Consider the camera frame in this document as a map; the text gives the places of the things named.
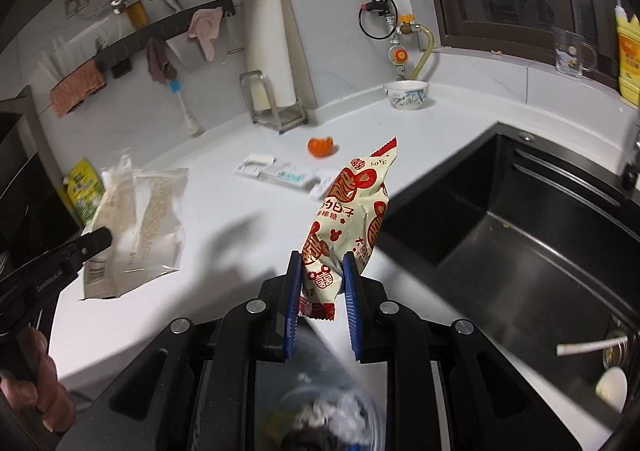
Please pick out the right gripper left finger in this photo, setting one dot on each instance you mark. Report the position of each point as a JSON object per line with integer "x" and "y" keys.
{"x": 194, "y": 386}

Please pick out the orange mesh hanging cloth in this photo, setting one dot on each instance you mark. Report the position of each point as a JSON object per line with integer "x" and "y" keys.
{"x": 73, "y": 90}

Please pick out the black kitchen sink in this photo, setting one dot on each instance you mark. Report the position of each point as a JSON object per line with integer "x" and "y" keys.
{"x": 537, "y": 245}

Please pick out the white food packaging bag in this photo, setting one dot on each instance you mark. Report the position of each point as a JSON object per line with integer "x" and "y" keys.
{"x": 141, "y": 208}

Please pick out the white chopsticks in sink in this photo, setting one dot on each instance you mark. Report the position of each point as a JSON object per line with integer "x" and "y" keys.
{"x": 590, "y": 347}

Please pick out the hanging cleaver knife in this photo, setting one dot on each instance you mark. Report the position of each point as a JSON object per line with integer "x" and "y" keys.
{"x": 187, "y": 51}

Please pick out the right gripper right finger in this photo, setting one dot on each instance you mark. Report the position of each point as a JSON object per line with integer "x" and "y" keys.
{"x": 448, "y": 387}

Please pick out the yellow dish soap bottle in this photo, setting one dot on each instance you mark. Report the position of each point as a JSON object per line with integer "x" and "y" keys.
{"x": 628, "y": 33}

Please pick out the white egg shell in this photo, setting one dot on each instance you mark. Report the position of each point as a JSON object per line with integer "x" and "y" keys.
{"x": 612, "y": 388}

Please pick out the red cream snack bag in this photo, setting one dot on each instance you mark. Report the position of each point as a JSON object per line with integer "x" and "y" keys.
{"x": 348, "y": 221}

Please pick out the white vegetable peeler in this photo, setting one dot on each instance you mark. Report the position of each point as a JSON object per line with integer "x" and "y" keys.
{"x": 235, "y": 44}

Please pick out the blue white bottle brush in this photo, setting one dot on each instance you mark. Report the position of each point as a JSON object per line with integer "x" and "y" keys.
{"x": 192, "y": 127}

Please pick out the clear glass mug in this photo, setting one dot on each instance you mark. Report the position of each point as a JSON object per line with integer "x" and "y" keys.
{"x": 573, "y": 55}

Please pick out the orange peel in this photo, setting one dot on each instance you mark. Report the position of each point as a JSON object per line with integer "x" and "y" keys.
{"x": 321, "y": 147}

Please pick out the black wall hook rail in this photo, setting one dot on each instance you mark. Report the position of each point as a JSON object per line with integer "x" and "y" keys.
{"x": 162, "y": 30}

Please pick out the dark purple hanging cloth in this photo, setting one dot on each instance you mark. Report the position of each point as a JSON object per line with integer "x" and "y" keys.
{"x": 159, "y": 66}

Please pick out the yellow green seasoning pouch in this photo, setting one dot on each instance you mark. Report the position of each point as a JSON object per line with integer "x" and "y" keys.
{"x": 85, "y": 190}

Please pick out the pink hanging cloth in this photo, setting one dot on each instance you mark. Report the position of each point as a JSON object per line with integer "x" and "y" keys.
{"x": 204, "y": 29}

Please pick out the person's left hand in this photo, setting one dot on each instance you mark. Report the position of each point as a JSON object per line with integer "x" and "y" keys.
{"x": 47, "y": 394}

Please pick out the white patterned ceramic bowl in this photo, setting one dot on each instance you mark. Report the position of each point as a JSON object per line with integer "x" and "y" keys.
{"x": 407, "y": 95}

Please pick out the wall electrical socket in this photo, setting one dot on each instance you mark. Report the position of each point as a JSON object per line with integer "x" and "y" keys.
{"x": 72, "y": 7}

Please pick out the metal cutting board rack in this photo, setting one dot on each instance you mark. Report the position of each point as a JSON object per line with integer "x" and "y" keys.
{"x": 280, "y": 119}

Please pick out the metal gas pipe with valve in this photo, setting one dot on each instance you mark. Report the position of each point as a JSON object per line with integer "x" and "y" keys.
{"x": 398, "y": 30}

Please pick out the flattened toothpaste box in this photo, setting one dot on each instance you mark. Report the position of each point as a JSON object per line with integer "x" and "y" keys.
{"x": 314, "y": 183}

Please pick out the white cutting board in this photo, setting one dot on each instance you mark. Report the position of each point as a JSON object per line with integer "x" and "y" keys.
{"x": 273, "y": 45}

